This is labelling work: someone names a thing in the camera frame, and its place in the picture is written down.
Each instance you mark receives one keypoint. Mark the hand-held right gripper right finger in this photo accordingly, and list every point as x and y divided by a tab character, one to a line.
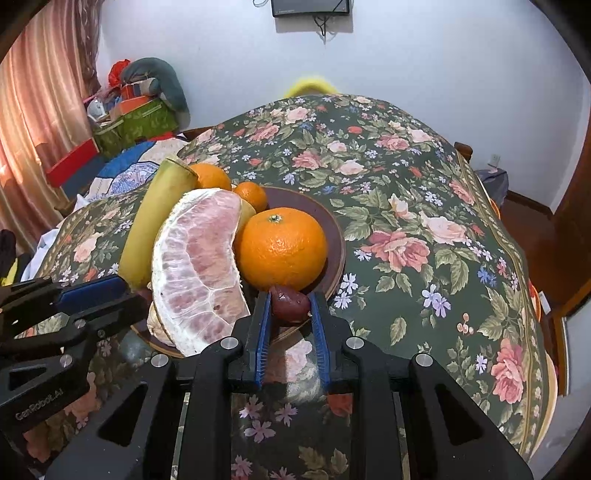
319	341

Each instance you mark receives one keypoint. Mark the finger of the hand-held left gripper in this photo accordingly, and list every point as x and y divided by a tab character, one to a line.
92	293
106	318

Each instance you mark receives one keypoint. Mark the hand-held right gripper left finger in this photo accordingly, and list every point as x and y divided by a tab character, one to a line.
263	337

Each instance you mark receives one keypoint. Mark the red date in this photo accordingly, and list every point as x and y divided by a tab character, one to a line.
288	302

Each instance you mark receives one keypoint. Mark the orange peel piece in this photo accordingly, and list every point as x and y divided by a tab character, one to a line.
159	327

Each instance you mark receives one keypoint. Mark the brown round plate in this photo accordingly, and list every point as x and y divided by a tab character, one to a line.
328	258

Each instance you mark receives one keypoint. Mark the large orange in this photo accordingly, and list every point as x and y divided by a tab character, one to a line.
284	249

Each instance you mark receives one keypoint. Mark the large peeled pomelo segment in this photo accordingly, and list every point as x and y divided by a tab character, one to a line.
198	267

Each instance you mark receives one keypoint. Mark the yellow banana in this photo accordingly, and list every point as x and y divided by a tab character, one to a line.
152	217

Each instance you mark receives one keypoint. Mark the small banana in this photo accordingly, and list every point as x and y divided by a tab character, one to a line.
247	214

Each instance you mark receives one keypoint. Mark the white cloth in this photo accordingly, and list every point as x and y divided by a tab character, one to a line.
48	242

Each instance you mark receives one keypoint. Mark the black and yellow glove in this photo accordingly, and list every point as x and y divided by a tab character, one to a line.
8	258

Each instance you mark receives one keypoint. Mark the patchwork quilt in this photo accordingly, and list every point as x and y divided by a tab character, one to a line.
129	170

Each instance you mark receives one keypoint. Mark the red box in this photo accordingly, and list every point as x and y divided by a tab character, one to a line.
71	164

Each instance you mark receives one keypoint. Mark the small mandarin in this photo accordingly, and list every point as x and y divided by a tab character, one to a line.
251	194

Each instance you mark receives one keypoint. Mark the floral tablecloth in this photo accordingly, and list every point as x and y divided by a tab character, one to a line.
415	207

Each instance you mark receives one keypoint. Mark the medium mandarin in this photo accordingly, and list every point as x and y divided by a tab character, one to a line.
212	177

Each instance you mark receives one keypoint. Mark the pink curtain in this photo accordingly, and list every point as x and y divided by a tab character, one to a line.
41	115

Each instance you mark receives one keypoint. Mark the orange box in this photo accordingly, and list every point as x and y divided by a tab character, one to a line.
136	105

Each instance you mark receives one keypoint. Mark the red cloth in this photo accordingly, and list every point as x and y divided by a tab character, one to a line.
119	71

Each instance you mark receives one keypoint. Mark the grey blue cloth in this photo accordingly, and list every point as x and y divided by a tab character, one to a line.
493	182

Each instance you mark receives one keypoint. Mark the yellow chair back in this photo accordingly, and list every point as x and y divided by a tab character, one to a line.
311	85

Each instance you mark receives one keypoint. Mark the brown wooden door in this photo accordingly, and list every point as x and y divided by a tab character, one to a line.
572	230

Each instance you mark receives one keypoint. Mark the wall television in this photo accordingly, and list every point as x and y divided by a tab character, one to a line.
309	7

